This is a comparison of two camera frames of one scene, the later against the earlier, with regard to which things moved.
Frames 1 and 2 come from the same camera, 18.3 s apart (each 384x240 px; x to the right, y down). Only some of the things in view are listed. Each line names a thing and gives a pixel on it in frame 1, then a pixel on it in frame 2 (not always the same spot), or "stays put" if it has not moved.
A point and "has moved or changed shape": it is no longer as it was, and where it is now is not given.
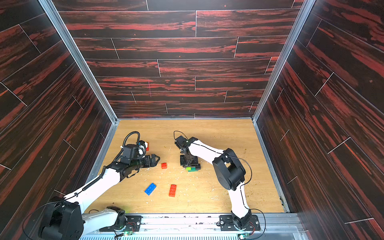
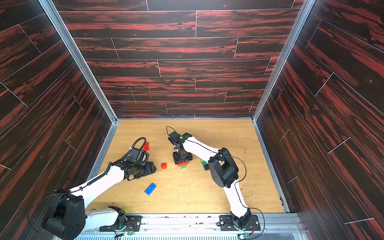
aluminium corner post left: (56, 19) stays put
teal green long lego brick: (193, 169) → (203, 162)
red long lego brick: (172, 190) has moved or changed shape
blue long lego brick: (150, 189) stays put
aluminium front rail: (200, 226) stays put
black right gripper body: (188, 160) → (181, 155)
